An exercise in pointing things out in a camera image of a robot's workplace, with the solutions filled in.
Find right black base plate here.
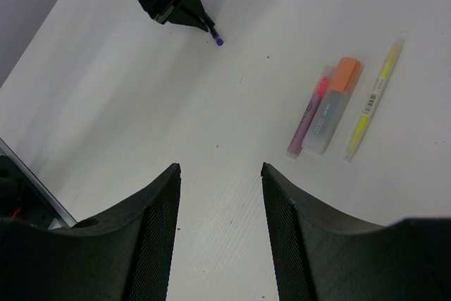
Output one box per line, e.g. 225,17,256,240
1,155,54,229

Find purple pen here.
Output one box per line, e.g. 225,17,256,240
209,27,224,47

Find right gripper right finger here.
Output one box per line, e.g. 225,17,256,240
261,164,450,300

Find yellow pen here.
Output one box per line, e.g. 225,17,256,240
345,37,405,163

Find pink pen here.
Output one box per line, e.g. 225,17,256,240
287,66,335,159

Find orange clear pen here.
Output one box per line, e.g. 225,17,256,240
302,66,361,155

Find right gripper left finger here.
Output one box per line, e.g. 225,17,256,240
1,164,181,300

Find aluminium rail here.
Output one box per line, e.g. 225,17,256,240
1,139,77,228

